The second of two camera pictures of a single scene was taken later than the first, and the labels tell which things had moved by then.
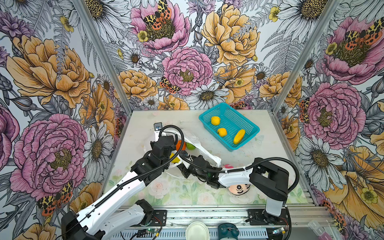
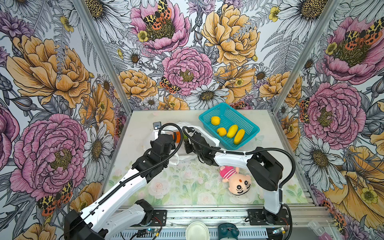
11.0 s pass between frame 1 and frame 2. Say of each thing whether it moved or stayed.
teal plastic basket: stayed
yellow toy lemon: stayed
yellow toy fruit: stayed
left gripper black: stayed
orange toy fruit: moved
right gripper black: moved
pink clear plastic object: stayed
